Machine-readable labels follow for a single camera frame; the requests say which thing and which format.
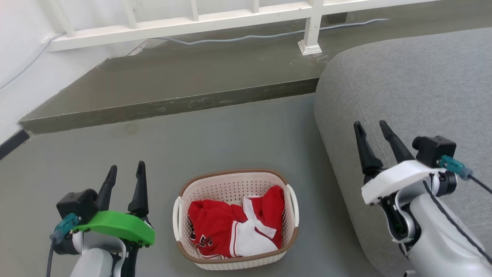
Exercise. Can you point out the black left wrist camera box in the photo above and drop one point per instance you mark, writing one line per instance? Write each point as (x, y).
(77, 204)

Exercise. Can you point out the grey fabric sofa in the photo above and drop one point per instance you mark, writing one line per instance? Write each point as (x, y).
(403, 84)

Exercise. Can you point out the raised grey concrete step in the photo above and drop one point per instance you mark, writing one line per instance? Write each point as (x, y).
(192, 77)

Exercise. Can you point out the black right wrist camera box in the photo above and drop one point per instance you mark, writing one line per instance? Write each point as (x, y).
(434, 150)

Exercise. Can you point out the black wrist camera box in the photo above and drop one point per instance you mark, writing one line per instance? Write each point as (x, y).
(434, 150)
(77, 204)

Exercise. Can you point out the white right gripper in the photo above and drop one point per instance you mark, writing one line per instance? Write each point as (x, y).
(399, 177)

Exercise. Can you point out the red and white sports jersey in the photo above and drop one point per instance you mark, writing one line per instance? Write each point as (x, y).
(215, 223)

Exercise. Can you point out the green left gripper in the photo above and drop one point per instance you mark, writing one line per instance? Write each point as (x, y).
(119, 227)

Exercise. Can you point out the teal camera connector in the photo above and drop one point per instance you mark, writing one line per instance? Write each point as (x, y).
(455, 166)
(65, 227)

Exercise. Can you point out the teal right camera connector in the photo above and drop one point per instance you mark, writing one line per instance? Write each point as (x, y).
(455, 166)

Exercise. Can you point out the teal left camera connector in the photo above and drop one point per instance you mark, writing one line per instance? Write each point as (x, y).
(65, 227)

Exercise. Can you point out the black baseboard strip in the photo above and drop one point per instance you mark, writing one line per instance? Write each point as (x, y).
(11, 143)

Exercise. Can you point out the white railing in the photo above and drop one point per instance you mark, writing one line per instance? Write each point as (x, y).
(192, 25)

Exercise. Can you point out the cream plastic laundry basket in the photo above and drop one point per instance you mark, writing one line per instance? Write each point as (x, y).
(230, 184)

